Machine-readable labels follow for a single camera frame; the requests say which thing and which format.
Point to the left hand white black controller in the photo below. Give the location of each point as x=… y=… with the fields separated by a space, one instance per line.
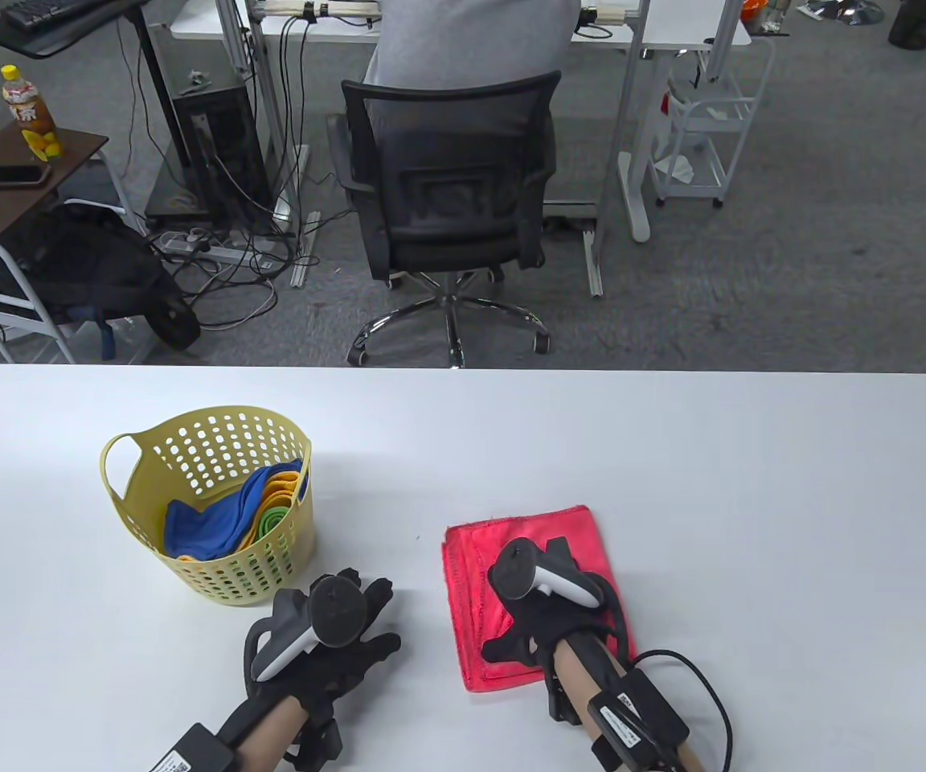
x=334 y=611

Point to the black computer tower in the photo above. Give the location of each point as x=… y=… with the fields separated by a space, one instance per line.
x=222 y=153

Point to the yellow perforated plastic basket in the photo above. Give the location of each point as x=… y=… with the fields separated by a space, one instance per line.
x=214 y=450

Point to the black keyboard tray stand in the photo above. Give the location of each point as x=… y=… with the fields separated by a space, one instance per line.
x=69 y=36

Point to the person's right forearm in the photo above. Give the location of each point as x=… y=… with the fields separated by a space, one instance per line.
x=583 y=667

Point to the person's right hand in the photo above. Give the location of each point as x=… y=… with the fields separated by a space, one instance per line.
x=531 y=627

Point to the person's right thumb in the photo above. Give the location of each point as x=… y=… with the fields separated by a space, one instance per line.
x=507 y=647

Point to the yellow cap drink bottle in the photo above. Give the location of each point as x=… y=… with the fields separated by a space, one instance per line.
x=29 y=112

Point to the red folded cloth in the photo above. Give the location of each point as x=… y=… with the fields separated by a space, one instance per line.
x=471 y=579

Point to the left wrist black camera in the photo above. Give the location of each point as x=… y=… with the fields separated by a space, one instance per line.
x=190 y=752

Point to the person's left forearm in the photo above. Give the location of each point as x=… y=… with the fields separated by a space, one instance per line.
x=266 y=744

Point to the wrist black camera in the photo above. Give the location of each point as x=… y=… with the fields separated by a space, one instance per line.
x=190 y=752
x=640 y=716

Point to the orange object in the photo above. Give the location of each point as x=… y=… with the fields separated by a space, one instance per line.
x=752 y=10

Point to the right hand white black controller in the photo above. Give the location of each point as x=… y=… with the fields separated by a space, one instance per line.
x=559 y=583

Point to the green cloth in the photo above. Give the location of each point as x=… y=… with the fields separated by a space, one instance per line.
x=274 y=519

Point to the silver chair base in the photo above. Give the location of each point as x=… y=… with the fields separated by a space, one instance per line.
x=841 y=10

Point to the white metal frame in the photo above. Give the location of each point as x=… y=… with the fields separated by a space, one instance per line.
x=21 y=277

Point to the black smartphone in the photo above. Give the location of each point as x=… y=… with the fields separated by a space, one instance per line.
x=9 y=175

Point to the person's left thumb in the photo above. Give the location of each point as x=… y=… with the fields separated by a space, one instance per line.
x=383 y=646

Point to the hand white black controller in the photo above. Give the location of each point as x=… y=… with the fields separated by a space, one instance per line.
x=334 y=611
x=559 y=583

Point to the white power strip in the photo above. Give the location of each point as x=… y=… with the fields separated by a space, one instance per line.
x=190 y=241

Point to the blue cloth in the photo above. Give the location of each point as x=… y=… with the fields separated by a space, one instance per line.
x=206 y=531

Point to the black keyboard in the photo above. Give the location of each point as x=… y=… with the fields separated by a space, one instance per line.
x=45 y=12

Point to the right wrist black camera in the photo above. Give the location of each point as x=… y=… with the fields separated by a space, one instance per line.
x=640 y=716

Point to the person's left hand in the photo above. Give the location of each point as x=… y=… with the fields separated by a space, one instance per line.
x=350 y=683

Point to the black mesh office chair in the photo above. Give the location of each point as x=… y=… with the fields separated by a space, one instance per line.
x=447 y=201

